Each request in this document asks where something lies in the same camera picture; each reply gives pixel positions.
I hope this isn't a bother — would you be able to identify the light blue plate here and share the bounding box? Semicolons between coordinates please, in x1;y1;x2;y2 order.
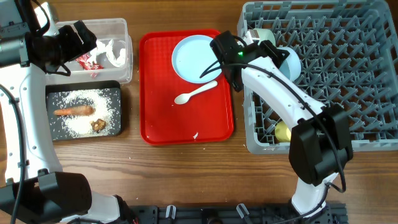
172;35;221;84

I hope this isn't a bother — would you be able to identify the teal green bowl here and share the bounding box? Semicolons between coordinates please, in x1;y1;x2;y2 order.
254;28;276;46

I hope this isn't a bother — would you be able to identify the white rice pile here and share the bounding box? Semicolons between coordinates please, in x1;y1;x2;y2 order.
48;88;121;138

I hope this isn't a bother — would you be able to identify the white tissue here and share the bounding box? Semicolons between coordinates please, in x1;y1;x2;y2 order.
105;39;127;68
87;40;106;64

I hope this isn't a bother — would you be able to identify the brown food scrap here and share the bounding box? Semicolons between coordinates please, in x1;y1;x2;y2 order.
90;119;106;133

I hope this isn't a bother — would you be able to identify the black plastic tray bin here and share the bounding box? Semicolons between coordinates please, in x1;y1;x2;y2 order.
45;80;123;142

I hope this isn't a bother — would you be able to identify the clear plastic bin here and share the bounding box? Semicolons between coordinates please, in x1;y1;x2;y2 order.
46;18;133;85

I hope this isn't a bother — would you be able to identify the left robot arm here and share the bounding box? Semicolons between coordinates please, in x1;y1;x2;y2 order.
1;1;135;223

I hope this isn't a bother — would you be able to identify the red serving tray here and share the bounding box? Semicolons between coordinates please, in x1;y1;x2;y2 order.
139;29;234;145

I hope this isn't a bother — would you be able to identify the orange carrot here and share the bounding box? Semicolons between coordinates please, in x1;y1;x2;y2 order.
53;105;95;116

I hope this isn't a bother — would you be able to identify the light blue bowl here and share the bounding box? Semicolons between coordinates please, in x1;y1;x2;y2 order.
278;47;302;82

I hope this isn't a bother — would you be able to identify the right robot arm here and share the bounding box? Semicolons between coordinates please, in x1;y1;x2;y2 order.
210;31;353;219

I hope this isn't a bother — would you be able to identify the grey dishwasher rack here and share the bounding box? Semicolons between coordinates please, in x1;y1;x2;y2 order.
237;1;397;152

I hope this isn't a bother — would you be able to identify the red snack wrapper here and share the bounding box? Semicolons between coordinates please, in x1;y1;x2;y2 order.
75;54;104;70

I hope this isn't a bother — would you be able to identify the yellow plastic cup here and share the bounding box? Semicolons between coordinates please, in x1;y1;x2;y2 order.
275;121;292;142

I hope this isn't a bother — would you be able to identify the white plastic spoon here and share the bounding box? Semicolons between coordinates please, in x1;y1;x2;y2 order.
174;80;218;105

